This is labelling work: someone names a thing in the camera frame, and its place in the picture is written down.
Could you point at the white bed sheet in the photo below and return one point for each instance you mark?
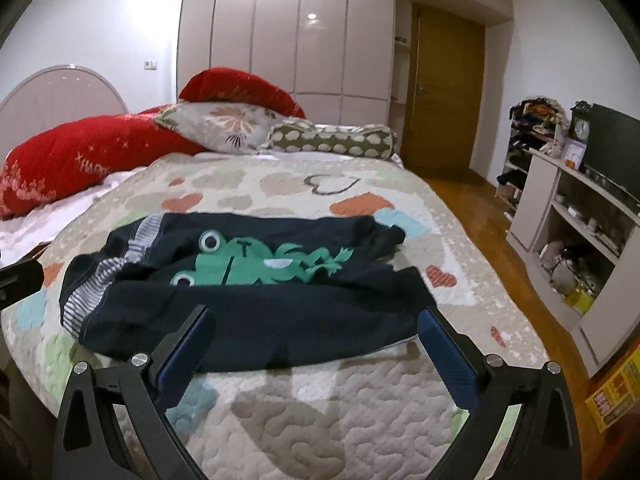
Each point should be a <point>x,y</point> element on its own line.
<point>60,205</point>

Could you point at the tall beige wardrobe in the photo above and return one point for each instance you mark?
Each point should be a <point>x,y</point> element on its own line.
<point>290,30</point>

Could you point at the floral beige pillow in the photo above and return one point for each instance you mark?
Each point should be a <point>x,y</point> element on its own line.
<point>220,127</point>

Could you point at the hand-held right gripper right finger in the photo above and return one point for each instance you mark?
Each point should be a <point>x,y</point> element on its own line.
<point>449,360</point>

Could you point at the navy frog print shirt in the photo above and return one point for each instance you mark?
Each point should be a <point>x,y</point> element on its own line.
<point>250,305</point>

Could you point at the large red quilted pillow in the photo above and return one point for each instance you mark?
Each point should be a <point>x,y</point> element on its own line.
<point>85,155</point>

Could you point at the rounded beige headboard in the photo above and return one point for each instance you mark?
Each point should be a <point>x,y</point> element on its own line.
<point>55,95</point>

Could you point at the green patterned bolster pillow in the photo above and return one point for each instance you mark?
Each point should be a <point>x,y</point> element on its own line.
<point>330,140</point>

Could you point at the dark mantel clock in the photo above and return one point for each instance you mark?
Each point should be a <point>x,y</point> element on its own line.
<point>580,125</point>

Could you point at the small purple picture frame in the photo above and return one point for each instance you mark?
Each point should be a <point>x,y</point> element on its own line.
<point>575,154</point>

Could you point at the heart-patterned quilted bedspread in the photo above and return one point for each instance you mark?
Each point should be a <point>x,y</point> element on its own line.
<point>280,280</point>

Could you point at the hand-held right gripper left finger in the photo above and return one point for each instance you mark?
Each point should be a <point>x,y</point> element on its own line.
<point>181,360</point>

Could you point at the yellow printed box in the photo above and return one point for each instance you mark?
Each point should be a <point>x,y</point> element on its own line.
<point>615,395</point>

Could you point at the wooden door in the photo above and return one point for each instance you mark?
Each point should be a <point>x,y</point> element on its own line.
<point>442,100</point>

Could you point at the black television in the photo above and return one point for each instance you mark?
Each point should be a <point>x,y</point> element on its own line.
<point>614,145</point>

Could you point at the white TV cabinet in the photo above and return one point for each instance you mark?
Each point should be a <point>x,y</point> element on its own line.
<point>565,240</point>

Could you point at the cluttered shoe rack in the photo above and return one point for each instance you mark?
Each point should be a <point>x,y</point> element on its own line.
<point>530,145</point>

